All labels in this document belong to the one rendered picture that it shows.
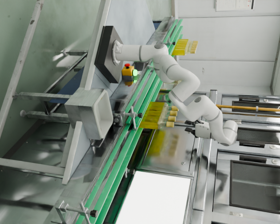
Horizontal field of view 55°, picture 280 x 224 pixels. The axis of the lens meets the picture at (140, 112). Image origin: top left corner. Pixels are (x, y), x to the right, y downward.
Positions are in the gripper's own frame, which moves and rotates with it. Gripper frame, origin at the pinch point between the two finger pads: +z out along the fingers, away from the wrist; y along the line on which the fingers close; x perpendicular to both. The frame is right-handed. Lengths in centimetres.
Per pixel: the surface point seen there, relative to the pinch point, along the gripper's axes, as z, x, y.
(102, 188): 17, 63, 3
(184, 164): -5.8, 19.1, -12.8
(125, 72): 52, -13, 21
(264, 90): 22, -586, -303
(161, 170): 4.1, 29.6, -12.3
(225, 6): 143, -567, -80
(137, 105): 29.2, 9.1, 13.8
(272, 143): -46, -23, -16
